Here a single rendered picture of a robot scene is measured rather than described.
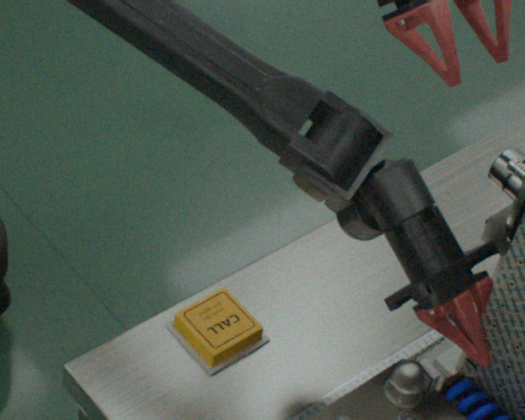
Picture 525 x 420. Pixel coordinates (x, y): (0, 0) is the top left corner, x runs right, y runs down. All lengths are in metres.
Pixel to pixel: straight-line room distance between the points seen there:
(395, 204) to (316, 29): 2.11
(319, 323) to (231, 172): 1.45
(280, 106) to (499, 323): 0.28
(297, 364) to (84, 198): 1.44
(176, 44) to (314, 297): 0.39
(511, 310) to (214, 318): 0.36
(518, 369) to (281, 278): 0.36
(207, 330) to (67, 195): 1.43
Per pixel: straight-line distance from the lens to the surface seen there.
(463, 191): 1.59
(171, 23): 1.16
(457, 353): 1.40
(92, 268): 2.61
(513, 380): 1.18
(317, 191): 1.16
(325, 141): 1.15
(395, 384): 1.18
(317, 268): 1.45
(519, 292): 1.12
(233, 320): 1.35
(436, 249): 1.16
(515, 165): 1.13
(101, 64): 3.06
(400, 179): 1.16
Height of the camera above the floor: 1.98
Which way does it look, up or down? 48 degrees down
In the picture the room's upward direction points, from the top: 10 degrees clockwise
